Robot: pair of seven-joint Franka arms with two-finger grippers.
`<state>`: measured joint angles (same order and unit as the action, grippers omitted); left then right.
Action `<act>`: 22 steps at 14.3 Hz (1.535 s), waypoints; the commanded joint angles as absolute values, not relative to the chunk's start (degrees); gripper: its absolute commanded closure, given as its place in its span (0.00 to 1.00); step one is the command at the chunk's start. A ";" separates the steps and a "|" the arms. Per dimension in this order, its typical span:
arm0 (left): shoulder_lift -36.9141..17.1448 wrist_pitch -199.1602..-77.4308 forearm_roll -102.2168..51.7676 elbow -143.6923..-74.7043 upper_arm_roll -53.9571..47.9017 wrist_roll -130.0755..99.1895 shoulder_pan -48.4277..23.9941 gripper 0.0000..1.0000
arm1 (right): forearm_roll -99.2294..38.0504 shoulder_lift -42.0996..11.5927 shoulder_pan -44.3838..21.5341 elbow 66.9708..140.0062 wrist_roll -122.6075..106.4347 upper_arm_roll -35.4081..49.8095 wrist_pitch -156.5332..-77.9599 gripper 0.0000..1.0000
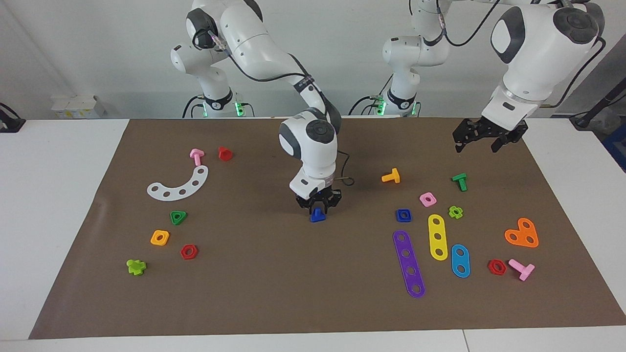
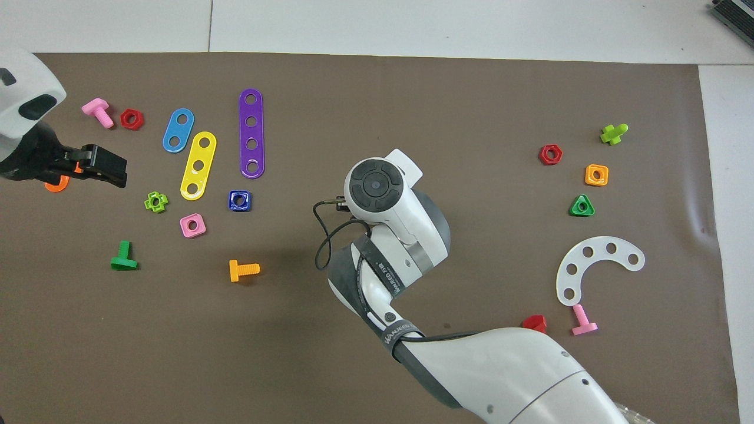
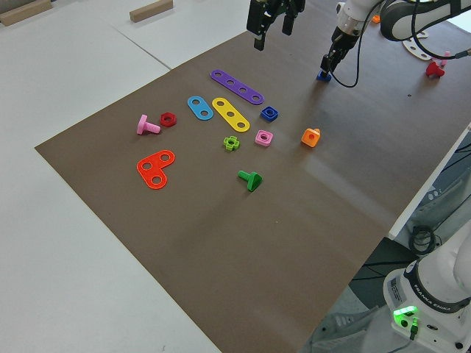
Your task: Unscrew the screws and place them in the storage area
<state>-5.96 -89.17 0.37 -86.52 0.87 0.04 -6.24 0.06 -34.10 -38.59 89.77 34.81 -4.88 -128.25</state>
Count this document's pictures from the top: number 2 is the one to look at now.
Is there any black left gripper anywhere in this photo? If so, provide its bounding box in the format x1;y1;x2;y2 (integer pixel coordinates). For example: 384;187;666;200
0;121;128;189

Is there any orange heart plate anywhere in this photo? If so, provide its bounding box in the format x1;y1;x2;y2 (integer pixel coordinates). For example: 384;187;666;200
44;162;83;193

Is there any pink plastic screw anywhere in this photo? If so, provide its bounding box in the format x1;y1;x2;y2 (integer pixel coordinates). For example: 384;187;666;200
571;304;599;336
81;98;115;129

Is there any blue two-hole plate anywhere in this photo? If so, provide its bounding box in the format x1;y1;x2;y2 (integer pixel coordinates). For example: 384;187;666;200
162;108;195;154

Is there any green plastic screw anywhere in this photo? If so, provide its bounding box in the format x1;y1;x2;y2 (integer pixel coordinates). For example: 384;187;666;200
110;240;138;271

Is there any yellow three-hole plate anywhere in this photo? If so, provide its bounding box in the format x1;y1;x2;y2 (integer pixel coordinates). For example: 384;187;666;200
180;131;217;201

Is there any pink square nut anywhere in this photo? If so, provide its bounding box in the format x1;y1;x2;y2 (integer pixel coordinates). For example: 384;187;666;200
180;213;207;239

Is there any purple four-hole plate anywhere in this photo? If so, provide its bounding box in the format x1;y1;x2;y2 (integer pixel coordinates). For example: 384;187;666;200
239;88;265;179

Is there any orange plastic screw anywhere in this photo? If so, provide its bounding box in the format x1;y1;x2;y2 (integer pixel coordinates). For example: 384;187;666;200
229;260;260;283

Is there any brown table mat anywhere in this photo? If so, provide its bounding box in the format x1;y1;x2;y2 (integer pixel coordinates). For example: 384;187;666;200
0;52;740;424

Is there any white curved hole plate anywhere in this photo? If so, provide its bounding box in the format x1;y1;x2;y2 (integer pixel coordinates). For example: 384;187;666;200
555;236;646;307

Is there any lime cross-head screw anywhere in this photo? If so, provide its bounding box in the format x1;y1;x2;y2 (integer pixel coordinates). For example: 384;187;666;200
600;123;629;146

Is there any dark grey ribbed device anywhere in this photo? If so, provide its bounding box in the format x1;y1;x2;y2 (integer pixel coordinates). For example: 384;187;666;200
710;0;754;48

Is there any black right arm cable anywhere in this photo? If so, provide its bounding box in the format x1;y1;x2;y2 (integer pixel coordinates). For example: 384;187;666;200
314;197;479;345

